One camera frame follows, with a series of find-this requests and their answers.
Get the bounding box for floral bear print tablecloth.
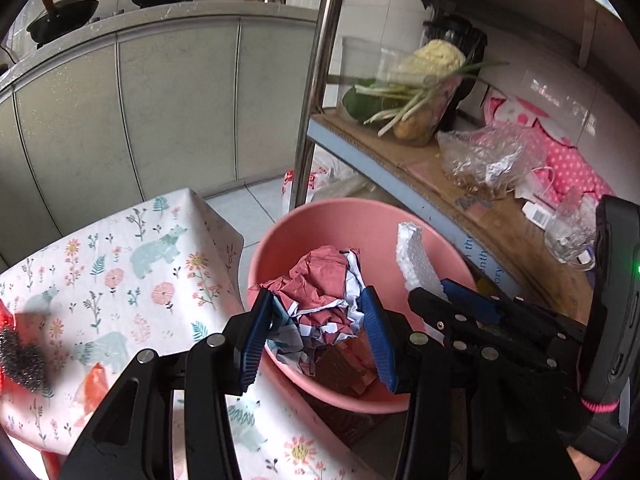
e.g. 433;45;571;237
0;187;381;480

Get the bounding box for white foam piece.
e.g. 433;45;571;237
395;221;445;302

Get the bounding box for grey kitchen counter cabinet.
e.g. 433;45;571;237
0;0;321;271

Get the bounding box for metal shelf rack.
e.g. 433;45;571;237
290;0;640;321

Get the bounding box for small white box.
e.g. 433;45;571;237
521;201;557;226

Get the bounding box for clear plastic container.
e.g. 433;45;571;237
341;35;416;91

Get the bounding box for clear plastic bag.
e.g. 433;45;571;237
437;122;543;193

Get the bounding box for dark green vegetable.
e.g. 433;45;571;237
341;84;396;123

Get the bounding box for brown cardboard piece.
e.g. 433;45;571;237
317;342;378;398

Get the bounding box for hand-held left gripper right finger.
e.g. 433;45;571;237
357;286;576;480

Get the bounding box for white red print plastic bag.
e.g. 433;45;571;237
281;157;371;213

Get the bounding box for maroon paper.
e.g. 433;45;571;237
248;245;372;377

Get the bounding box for green onions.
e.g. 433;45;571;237
354;60;510;137

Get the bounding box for pink plastic basin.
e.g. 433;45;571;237
247;199;478;415

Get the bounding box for pink polka dot bag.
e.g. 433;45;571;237
482;87;616;206

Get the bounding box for red plastic net bag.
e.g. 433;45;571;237
0;297;15;392

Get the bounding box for pink print vegetable bag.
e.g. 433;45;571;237
392;77;463;148

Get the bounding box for brown cardboard sheet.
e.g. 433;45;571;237
320;110;601;321

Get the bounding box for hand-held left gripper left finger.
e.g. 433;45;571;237
57;290;273;480

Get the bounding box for steel wool scrubber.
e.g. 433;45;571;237
0;329;52;393

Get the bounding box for black wok with lid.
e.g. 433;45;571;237
26;0;100;47

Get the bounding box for person's right forearm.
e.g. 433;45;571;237
565;447;608;480

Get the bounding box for black blender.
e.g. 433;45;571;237
422;14;488;126

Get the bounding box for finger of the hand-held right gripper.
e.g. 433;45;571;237
407;287;561;371
442;279;586;346

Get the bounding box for clear plastic cup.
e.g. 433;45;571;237
542;192;598;266

